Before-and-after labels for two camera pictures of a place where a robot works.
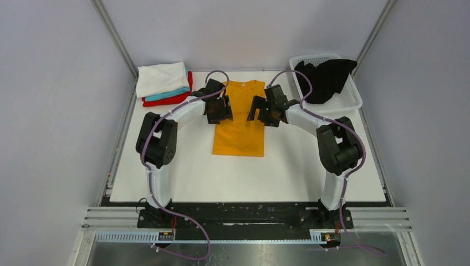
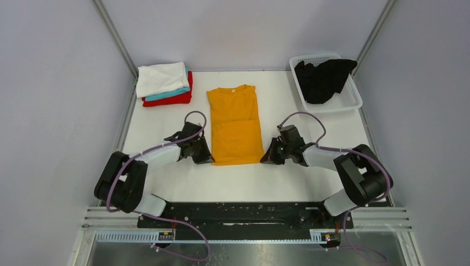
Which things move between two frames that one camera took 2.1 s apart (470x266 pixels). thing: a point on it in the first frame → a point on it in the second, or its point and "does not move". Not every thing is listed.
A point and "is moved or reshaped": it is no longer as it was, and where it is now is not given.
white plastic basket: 348,98 does not move
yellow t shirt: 240,137 is moved or reshaped
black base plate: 299,217 does not move
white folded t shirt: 158,78 does not move
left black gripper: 225,113 → 206,157
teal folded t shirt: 173,93 does not move
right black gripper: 262,111 → 276,153
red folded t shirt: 170,100 does not move
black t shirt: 328,78 does not move
